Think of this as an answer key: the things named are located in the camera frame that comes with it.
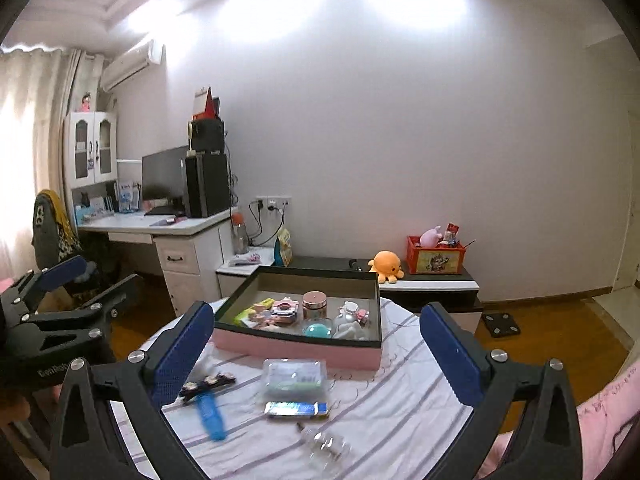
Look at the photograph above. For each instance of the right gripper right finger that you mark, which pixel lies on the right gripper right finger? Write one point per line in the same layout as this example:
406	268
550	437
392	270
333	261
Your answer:
546	444

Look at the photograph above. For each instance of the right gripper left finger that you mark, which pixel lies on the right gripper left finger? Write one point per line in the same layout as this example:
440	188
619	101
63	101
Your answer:
86	441

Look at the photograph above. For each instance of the blue toothpaste box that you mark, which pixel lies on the blue toothpaste box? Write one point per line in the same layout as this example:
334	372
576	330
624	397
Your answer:
296	410

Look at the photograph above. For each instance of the clear cotton swab box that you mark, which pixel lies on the clear cotton swab box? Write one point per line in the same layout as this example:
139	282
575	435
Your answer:
294	380

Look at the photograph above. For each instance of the clear glass perfume bottle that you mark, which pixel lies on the clear glass perfume bottle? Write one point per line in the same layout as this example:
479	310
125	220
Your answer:
328	450

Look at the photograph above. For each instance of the yellow long box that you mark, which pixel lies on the yellow long box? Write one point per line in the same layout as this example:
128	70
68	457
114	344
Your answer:
245	315

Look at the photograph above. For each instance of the teal round container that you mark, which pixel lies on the teal round container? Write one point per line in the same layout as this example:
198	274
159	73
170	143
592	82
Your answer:
318	328

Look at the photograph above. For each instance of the pink lid jar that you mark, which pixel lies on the pink lid jar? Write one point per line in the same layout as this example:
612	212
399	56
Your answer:
314	305

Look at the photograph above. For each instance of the blue comb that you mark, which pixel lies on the blue comb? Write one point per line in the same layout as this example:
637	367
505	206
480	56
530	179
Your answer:
211	418

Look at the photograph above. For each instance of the pink doll figure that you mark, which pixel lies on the pink doll figure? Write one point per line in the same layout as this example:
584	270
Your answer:
267	324

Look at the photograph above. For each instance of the pink bed cover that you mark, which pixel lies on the pink bed cover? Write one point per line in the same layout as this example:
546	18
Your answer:
606	418

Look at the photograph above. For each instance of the black office chair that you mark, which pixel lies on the black office chair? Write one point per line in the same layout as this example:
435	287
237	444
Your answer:
54	241

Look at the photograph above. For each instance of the black bathroom scale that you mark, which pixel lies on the black bathroom scale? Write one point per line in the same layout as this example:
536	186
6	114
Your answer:
500	324

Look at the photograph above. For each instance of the white striped quilt cover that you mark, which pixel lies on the white striped quilt cover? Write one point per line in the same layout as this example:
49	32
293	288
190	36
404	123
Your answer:
394	423

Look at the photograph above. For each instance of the black white low cabinet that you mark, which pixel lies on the black white low cabinet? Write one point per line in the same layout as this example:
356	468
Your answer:
457	293

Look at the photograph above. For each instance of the white computer desk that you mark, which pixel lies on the white computer desk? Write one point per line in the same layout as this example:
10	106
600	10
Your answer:
189	251

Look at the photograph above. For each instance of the white glass door cabinet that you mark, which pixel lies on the white glass door cabinet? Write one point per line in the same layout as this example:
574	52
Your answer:
90	148

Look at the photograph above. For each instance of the white bedside table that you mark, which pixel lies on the white bedside table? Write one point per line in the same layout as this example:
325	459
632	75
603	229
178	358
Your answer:
232	274

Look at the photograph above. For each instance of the red toy box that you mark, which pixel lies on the red toy box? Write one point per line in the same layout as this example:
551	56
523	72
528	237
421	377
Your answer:
437	260

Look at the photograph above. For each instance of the black computer monitor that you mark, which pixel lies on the black computer monitor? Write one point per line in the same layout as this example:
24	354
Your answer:
162	179

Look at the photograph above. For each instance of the orange cap water bottle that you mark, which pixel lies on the orange cap water bottle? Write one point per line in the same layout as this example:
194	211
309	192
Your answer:
239	234

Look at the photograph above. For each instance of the pink plush toy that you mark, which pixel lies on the pink plush toy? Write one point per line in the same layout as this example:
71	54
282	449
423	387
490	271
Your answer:
431	238

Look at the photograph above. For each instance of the black computer tower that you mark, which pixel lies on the black computer tower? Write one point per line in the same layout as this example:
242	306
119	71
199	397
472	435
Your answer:
206	185

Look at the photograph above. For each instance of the orange octopus plush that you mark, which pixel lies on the orange octopus plush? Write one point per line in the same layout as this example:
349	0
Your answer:
386	266

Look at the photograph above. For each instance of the pink black storage box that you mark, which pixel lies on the pink black storage box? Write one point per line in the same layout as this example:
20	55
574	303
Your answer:
289	341

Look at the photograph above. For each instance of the beige window curtain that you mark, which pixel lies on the beige window curtain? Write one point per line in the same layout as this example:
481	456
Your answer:
36	87

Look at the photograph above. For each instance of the yellow snack bag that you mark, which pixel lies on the yellow snack bag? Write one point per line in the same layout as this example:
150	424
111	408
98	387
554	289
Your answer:
283	254

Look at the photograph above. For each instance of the black speaker box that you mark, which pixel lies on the black speaker box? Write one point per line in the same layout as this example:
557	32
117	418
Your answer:
206	135

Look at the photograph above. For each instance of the white air conditioner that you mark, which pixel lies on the white air conditioner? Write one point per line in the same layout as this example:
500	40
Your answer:
131	63

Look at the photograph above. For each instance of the white wall power strip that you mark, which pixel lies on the white wall power strip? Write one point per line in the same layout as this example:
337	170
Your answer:
274	202

